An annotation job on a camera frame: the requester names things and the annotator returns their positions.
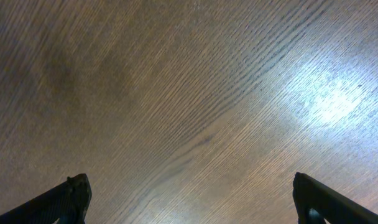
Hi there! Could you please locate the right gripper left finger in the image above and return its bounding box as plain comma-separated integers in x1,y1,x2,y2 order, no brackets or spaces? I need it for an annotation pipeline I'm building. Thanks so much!
0,174,92,224

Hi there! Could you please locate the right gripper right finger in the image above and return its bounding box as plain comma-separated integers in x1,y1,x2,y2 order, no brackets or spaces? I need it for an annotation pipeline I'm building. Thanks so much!
293,172,378,224

